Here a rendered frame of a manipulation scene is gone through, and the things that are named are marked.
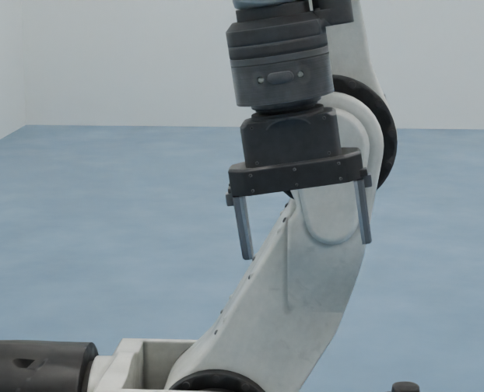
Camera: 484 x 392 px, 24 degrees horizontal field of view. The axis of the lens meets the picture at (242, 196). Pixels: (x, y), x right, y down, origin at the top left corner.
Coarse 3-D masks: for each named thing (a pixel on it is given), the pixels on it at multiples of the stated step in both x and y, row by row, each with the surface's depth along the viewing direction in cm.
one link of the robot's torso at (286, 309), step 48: (336, 96) 115; (336, 192) 116; (288, 240) 119; (336, 240) 117; (240, 288) 128; (288, 288) 122; (336, 288) 122; (240, 336) 125; (288, 336) 125; (192, 384) 125; (240, 384) 125; (288, 384) 126
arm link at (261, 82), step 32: (256, 64) 97; (288, 64) 96; (320, 64) 98; (256, 96) 97; (288, 96) 97; (320, 96) 100; (256, 128) 99; (288, 128) 99; (320, 128) 99; (256, 160) 100; (288, 160) 99; (320, 160) 99; (352, 160) 100; (256, 192) 100
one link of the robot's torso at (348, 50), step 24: (360, 24) 117; (336, 48) 118; (360, 48) 118; (336, 72) 118; (360, 72) 118; (360, 96) 117; (384, 96) 119; (384, 120) 118; (384, 144) 118; (384, 168) 119; (288, 192) 120
